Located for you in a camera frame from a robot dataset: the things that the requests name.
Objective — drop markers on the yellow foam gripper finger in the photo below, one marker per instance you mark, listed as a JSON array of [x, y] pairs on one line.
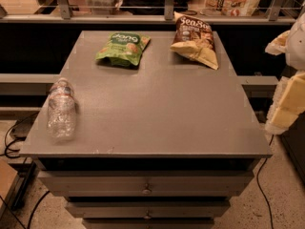
[[288, 104], [278, 45]]

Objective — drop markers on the brown sea salt chip bag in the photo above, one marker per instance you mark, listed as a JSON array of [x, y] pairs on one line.
[[194, 40]]

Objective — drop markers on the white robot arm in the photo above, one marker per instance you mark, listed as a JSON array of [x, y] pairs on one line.
[[295, 54]]

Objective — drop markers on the black bag behind glass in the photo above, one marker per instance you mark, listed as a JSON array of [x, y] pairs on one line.
[[149, 0]]

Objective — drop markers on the green snack bag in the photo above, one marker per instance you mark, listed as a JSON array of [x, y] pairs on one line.
[[124, 48]]

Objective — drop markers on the clear plastic water bottle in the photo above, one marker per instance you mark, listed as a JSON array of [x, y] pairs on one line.
[[61, 111]]

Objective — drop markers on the grey drawer cabinet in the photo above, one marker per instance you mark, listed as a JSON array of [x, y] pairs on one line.
[[186, 130]]

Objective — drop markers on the top drawer round knob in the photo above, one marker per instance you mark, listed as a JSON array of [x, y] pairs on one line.
[[147, 190]]

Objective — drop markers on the drawer round knob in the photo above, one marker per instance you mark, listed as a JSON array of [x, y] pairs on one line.
[[147, 215], [147, 190]]

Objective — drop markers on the metal railing with glass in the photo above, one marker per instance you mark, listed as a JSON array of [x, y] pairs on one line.
[[76, 11]]

